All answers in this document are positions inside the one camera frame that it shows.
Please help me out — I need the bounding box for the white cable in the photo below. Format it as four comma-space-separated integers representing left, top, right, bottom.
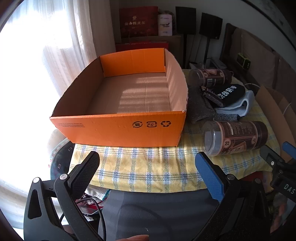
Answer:
244, 83, 292, 114

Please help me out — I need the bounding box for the person's left hand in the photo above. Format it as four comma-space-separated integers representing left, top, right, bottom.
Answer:
117, 235, 149, 241

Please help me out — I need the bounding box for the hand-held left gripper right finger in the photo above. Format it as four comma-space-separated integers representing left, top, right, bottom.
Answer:
195, 152, 270, 241

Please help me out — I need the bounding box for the dark grey sock white logo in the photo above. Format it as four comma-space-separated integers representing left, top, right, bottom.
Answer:
186, 86, 216, 124

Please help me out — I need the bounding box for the orange cardboard box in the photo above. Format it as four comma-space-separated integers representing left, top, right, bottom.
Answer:
49, 48, 189, 148

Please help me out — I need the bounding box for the white sheer curtain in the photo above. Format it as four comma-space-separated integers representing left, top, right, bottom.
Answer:
0, 0, 117, 163

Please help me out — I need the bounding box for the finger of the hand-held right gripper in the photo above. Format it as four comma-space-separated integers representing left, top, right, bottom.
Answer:
282, 141, 296, 161
259, 145, 286, 169

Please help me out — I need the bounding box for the brown-label plastic jar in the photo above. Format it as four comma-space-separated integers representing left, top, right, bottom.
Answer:
188, 68, 233, 87
202, 120, 269, 157

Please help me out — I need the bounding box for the black sock with white characters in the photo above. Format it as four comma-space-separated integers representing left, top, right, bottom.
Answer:
209, 84, 247, 108

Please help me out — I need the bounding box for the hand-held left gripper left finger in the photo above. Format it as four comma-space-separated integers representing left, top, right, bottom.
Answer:
23, 151, 109, 241

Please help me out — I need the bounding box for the red gift bag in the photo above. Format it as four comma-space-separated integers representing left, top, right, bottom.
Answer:
116, 37, 169, 52

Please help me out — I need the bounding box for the green clock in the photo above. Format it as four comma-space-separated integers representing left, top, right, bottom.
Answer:
236, 53, 251, 69

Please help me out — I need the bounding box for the brown padded headboard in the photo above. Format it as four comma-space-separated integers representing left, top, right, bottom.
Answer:
220, 23, 296, 112

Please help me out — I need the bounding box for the black cable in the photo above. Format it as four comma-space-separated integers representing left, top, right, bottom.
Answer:
59, 197, 105, 241

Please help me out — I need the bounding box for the open brown cardboard box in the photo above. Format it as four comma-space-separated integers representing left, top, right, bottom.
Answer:
255, 85, 296, 163

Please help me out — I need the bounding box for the dark red gift box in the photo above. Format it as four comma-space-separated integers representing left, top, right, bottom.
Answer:
119, 6, 159, 39

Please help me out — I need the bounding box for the person's leg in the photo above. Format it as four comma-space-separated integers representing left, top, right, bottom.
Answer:
98, 189, 222, 241

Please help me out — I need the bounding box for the white tissue roll pack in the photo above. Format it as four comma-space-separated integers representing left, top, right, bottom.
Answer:
158, 13, 174, 36

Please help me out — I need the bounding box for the yellow plaid blanket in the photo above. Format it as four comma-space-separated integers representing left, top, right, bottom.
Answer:
70, 76, 281, 194

